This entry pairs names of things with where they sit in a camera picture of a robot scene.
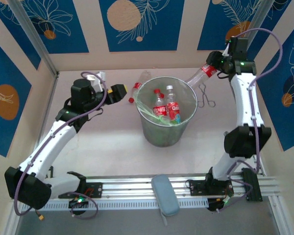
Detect clear red-label cola bottle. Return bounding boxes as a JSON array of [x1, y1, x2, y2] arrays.
[[152, 88, 168, 118], [128, 70, 152, 103], [185, 62, 220, 86]]

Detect small red-label white-cap bottle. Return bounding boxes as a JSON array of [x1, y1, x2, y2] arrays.
[[165, 85, 182, 123]]

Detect metal mesh bin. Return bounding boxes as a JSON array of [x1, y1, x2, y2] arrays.
[[136, 76, 198, 148]]

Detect grey-blue zip case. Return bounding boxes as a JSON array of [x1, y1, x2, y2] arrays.
[[151, 174, 181, 226]]

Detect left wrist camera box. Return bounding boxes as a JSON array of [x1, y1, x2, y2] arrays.
[[86, 70, 108, 92]]

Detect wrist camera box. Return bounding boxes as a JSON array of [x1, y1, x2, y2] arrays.
[[224, 36, 249, 56], [86, 70, 108, 92]]

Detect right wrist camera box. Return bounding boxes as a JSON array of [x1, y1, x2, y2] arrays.
[[224, 36, 249, 56]]

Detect metal wire tongs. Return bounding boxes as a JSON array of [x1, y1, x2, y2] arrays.
[[197, 83, 217, 108]]

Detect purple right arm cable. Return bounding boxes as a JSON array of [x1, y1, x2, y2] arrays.
[[225, 27, 284, 213]]

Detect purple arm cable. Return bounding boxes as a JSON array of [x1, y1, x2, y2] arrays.
[[225, 27, 284, 213], [13, 70, 107, 220]]

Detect aluminium frame post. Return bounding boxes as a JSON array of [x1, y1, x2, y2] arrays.
[[7, 0, 61, 78], [249, 0, 294, 27]]

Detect aluminium mounting rail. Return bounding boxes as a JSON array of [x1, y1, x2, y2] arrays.
[[46, 174, 269, 198]]

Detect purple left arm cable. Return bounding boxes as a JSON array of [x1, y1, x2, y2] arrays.
[[13, 70, 107, 220]]

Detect slotted cable duct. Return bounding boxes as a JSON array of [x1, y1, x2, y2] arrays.
[[21, 197, 209, 212]]

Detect black rail end bracket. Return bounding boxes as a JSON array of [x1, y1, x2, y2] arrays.
[[241, 168, 263, 203]]

